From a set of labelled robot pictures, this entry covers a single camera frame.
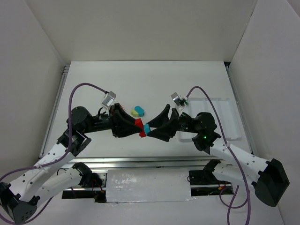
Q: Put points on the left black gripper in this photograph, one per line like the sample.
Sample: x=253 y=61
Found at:
x=113 y=120

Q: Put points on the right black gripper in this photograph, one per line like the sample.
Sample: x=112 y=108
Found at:
x=176 y=120

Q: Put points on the red lego brick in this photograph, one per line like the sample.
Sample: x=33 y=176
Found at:
x=139 y=123

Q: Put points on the cyan small lego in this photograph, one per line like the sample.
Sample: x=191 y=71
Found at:
x=146 y=129

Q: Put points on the blue rounded lego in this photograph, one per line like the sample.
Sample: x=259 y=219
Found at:
x=140 y=111

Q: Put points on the pale yellow rounded lego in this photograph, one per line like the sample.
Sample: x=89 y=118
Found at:
x=134 y=113

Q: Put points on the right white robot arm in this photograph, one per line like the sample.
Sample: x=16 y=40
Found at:
x=266 y=178

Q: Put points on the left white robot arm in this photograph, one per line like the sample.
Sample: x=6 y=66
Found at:
x=21 y=197

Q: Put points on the silver foil cover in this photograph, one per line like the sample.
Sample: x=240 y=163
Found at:
x=148 y=185

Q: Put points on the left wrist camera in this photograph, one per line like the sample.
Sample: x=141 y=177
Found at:
x=108 y=99

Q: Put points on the aluminium frame rail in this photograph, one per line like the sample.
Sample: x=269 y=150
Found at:
x=140 y=162

